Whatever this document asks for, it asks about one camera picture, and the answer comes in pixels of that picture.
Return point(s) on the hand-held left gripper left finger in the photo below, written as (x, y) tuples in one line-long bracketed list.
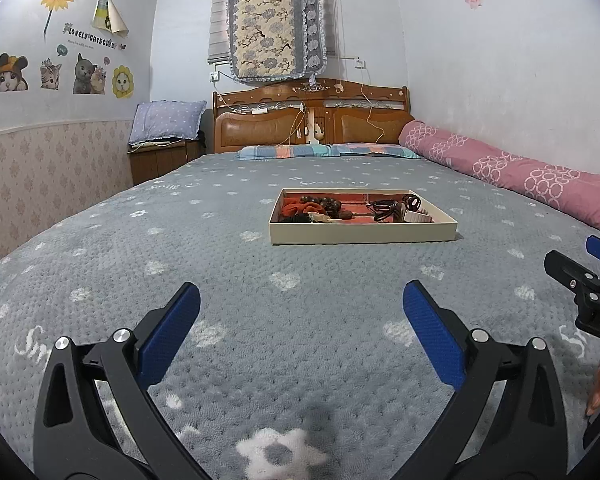
[(172, 330)]

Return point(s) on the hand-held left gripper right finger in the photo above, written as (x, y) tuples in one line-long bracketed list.
[(432, 330)]

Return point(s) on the cream tray with red lining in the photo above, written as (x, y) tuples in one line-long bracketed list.
[(360, 232)]

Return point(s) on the black scrunchie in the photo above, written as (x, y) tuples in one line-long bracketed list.
[(295, 219)]

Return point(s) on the pink rolled quilt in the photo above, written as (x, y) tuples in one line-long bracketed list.
[(520, 175)]

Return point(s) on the grey flower-print bedspread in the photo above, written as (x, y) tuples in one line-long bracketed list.
[(280, 310)]

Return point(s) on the wooden nightstand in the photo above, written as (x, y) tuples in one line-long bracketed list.
[(155, 162)]

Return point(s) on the orange scrunchie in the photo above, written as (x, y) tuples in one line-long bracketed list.
[(292, 206)]

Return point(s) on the plaid pillow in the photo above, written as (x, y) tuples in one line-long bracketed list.
[(275, 152), (375, 150)]

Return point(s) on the purple dotted pillow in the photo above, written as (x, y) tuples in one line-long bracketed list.
[(167, 120)]

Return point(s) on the wooden bed headboard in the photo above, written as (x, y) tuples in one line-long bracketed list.
[(260, 130)]

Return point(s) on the small beige hanging toy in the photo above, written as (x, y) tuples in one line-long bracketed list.
[(316, 129)]

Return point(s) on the floral hanging quilt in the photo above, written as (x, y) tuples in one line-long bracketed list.
[(270, 25)]

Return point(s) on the cat wall stickers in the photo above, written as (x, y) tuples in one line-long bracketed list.
[(85, 72)]

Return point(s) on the curled paper wall calendar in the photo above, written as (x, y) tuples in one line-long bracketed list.
[(107, 12)]

